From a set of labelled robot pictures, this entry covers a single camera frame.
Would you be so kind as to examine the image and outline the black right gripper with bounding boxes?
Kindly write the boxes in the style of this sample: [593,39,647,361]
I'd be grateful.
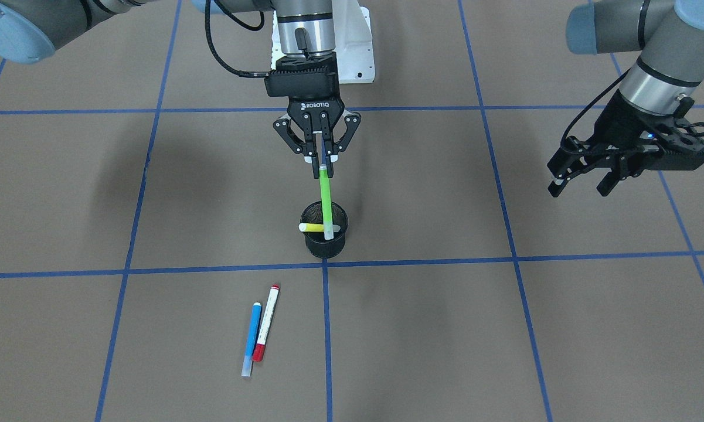
[265,53,362,179]

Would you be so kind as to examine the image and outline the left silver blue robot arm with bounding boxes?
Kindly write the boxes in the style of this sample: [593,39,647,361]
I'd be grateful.
[547,1,704,197]

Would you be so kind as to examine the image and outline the green marker pen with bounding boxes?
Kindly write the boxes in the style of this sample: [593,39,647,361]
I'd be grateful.
[319,165,335,240]

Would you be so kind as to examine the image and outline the blue marker pen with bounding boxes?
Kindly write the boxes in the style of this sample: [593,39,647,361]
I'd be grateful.
[241,302,263,377]

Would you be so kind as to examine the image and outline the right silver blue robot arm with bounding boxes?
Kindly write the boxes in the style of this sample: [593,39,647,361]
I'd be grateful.
[0,1,374,179]

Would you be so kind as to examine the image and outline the brown paper table cover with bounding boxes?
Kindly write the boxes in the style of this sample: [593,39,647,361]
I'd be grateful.
[0,1,704,421]

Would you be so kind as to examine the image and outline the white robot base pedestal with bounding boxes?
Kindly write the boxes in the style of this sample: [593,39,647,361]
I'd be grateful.
[270,0,376,83]

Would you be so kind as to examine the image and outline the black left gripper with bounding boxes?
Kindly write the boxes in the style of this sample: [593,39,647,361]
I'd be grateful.
[547,90,674,198]

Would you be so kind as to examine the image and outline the black mesh pen cup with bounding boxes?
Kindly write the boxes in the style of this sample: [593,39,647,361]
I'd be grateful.
[298,201,349,259]

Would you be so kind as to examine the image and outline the black braided camera cable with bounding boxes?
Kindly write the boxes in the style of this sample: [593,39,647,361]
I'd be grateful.
[204,0,273,79]

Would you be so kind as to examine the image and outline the blue tape strip crosswise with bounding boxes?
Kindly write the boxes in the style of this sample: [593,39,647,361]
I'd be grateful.
[0,250,704,280]

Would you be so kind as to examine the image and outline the red capped white marker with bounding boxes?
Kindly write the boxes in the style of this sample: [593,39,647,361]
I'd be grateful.
[251,284,280,362]

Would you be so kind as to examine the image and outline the yellow highlighter pen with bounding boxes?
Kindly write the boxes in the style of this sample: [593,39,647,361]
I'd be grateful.
[298,223,341,233]

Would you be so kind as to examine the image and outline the blue tape strip lengthwise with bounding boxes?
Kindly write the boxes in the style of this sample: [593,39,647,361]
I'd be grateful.
[321,258,334,421]

